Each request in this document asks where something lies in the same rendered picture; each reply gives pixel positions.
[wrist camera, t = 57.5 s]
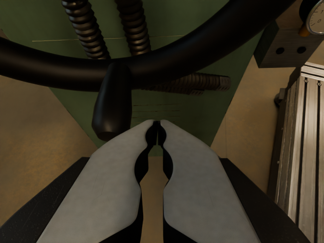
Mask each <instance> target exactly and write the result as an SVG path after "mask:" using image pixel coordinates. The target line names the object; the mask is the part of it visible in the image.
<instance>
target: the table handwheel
mask: <svg viewBox="0 0 324 243"><path fill-rule="evenodd" d="M295 1H296V0H229V1H228V2H227V3H226V4H225V5H224V6H223V7H222V8H221V9H220V10H219V11H218V12H217V13H215V14H214V15H213V16H212V17H211V18H209V19H208V20H207V21H206V22H204V23H203V24H202V25H200V26H199V27H197V28H196V29H195V30H193V31H192V32H190V33H189V34H187V35H185V36H183V37H181V38H180V39H178V40H176V41H174V42H172V43H170V44H168V45H166V46H164V47H161V48H159V49H156V50H153V51H150V52H147V53H144V54H139V55H135V56H130V57H124V58H114V59H86V58H76V57H69V56H63V55H58V54H53V53H48V52H44V51H41V50H37V49H34V48H30V47H27V46H24V45H21V44H19V43H16V42H13V41H11V40H8V39H5V38H3V37H0V75H2V76H5V77H8V78H12V79H15V80H19V81H24V82H28V83H32V84H36V85H41V86H46V87H52V88H57V89H64V90H72V91H83V92H99V90H100V87H101V84H102V82H103V79H104V77H105V75H106V73H107V69H108V66H109V65H110V64H111V63H113V62H121V63H124V64H126V65H127V66H128V67H129V69H130V81H131V90H137V89H143V88H148V87H152V86H156V85H160V84H164V83H167V82H171V81H174V80H177V79H180V78H182V77H185V76H187V75H190V74H192V73H194V72H197V71H199V70H201V69H203V68H205V67H207V66H209V65H211V64H213V63H214V62H216V61H218V60H220V59H222V58H223V57H225V56H227V55H228V54H230V53H232V52H233V51H235V50H236V49H238V48H239V47H241V46H242V45H244V44H245V43H246V42H248V41H249V40H251V39H252V38H253V37H254V36H256V35H257V34H258V33H259V32H261V31H262V30H263V29H265V28H266V27H267V26H268V25H269V24H271V23H272V22H273V21H274V20H275V19H277V18H278V17H279V16H280V15H281V14H282V13H283V12H285V11H286V10H287V9H288V8H289V7H290V6H291V5H292V4H293V3H294V2H295Z"/></svg>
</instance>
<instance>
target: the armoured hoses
mask: <svg viewBox="0 0 324 243"><path fill-rule="evenodd" d="M115 2H116V4H117V10H118V11H119V12H120V13H119V17H120V18H121V24H122V25H123V30H124V31H125V37H126V38H127V39H126V41H127V42H128V47H129V48H130V51H129V52H130V53H131V56H135V55H139V54H144V53H147V52H150V51H152V50H151V45H150V40H149V34H148V29H147V22H146V21H145V20H146V16H145V15H144V8H143V7H142V6H143V1H142V0H115ZM61 4H62V6H63V7H64V8H65V12H66V14H67V15H68V18H69V20H70V22H72V26H73V28H74V29H75V32H76V34H77V35H78V39H79V40H80V41H81V45H82V46H83V49H84V51H85V52H86V55H87V56H88V59H111V57H110V55H109V52H108V50H107V49H108V48H107V46H106V45H105V44H106V43H105V41H104V40H103V39H104V37H103V36H102V34H101V32H102V31H101V30H100V29H99V24H98V23H97V18H96V17H95V16H94V11H93V10H92V9H91V7H92V5H91V3H90V2H89V1H88V0H61ZM230 87H231V79H230V77H228V76H222V75H216V74H214V75H213V74H206V73H199V72H197V73H196V72H194V73H192V74H190V75H187V76H185V77H182V78H180V79H177V80H174V81H171V82H167V83H164V84H160V85H156V86H152V87H148V88H143V89H141V90H146V91H147V90H149V91H152V90H153V91H157V92H160V91H161V92H165V93H167V92H168V93H176V94H186V95H195V96H201V95H202V94H203V92H204V90H214V91H223V92H226V91H227V90H228V89H229V88H230Z"/></svg>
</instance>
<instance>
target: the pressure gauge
mask: <svg viewBox="0 0 324 243"><path fill-rule="evenodd" d="M299 16H300V18H301V20H302V21H303V24H302V26H301V30H300V31H299V33H298V34H299V35H300V36H302V37H307V36H309V34H310V33H311V34H314V35H323V34H324V0H303V1H302V3H301V5H300V8H299Z"/></svg>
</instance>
